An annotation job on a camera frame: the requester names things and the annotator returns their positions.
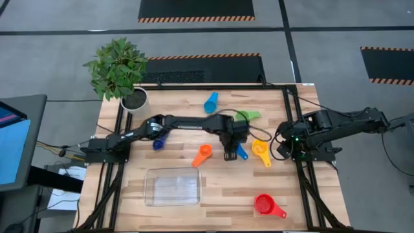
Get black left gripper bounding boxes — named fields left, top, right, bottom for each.
left=219, top=118, right=250, bottom=162

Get medium blue measuring cup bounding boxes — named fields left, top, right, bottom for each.
left=235, top=144, right=249, bottom=161

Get orange measuring cup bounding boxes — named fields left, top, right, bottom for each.
left=191, top=144, right=213, bottom=168

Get yellow measuring cup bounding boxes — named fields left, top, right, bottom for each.
left=251, top=139, right=272, bottom=168

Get green measuring cup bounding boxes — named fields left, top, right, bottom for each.
left=235, top=110, right=262, bottom=122

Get cyan measuring cup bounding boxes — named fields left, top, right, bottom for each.
left=203, top=92, right=219, bottom=115

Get red measuring cup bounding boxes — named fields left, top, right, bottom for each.
left=254, top=194, right=288, bottom=219

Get clear plastic bin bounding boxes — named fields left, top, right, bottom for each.
left=144, top=167, right=202, bottom=207

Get small dark blue measuring cup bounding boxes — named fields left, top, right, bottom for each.
left=152, top=132, right=171, bottom=151

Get black mat with hazard stripe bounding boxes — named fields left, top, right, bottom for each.
left=360, top=46, right=414, bottom=87
left=137, top=0, right=256, bottom=23
left=140, top=52, right=267, bottom=84

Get white plant pot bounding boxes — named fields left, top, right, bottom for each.
left=120, top=86, right=149, bottom=113

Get green leafy plant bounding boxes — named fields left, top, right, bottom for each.
left=82, top=37, right=149, bottom=102

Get white paper sheets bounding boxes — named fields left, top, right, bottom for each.
left=47, top=166, right=87, bottom=211

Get black desk beam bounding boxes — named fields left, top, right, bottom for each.
left=27, top=164, right=84, bottom=194

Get grey computer monitor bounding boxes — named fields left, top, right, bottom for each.
left=0, top=93, right=49, bottom=194

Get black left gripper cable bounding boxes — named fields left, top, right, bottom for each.
left=244, top=111, right=273, bottom=143

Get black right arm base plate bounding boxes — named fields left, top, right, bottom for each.
left=290, top=142, right=343, bottom=162

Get black frame cable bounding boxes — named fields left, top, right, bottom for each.
left=257, top=74, right=373, bottom=119

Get black aluminium table frame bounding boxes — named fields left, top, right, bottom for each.
left=76, top=83, right=349, bottom=232

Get black stand cable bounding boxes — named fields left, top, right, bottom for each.
left=381, top=129, right=414, bottom=169

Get yellow and black wire bundle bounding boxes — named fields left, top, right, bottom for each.
left=36, top=139, right=85, bottom=162

